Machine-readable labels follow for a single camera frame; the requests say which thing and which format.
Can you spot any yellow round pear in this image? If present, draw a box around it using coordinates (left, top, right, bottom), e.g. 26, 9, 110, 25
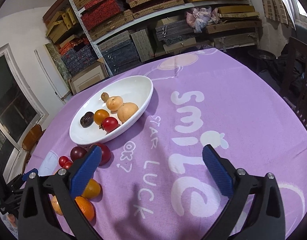
51, 196, 63, 216

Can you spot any red cherry tomato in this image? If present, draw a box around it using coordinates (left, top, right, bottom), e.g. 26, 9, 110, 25
58, 156, 70, 167
63, 161, 73, 170

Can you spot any dark red plum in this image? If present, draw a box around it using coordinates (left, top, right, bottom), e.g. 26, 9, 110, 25
70, 146, 87, 162
93, 143, 112, 166

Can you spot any orange tangerine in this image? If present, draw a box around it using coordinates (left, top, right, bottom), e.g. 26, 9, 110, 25
81, 178, 102, 199
75, 196, 95, 222

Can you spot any person left hand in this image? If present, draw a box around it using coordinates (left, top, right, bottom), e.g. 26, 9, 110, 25
7, 214, 17, 228

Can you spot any orange yellow tomato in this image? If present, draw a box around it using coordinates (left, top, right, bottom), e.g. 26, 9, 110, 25
94, 109, 109, 126

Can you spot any red tomato with calyx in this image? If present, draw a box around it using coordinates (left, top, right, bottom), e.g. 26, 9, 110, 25
100, 116, 119, 133

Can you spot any small brown longan fruit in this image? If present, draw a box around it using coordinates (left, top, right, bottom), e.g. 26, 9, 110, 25
100, 92, 109, 102

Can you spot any pale peach with stem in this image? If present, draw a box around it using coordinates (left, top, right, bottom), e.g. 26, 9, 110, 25
106, 96, 124, 112

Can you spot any pale round peach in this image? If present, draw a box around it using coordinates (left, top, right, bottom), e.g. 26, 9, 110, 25
117, 102, 139, 123

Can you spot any purple printed tablecloth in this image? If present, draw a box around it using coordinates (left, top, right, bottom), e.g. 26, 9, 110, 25
23, 48, 307, 240

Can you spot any framed picture in cardboard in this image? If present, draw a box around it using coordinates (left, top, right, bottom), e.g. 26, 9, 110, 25
69, 59, 108, 95

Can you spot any white oval plate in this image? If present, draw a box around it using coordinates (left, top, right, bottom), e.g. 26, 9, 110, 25
69, 75, 154, 145

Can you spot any metal storage shelf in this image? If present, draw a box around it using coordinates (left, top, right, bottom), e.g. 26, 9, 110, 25
43, 0, 262, 78

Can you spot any patterned beige curtain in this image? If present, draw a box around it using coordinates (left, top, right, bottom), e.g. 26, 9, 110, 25
262, 0, 295, 29

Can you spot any pink crumpled cloth bag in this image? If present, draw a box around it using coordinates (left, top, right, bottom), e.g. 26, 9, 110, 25
186, 6, 219, 34

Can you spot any window with white frame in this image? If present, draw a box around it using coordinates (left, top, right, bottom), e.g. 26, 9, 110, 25
0, 44, 48, 181

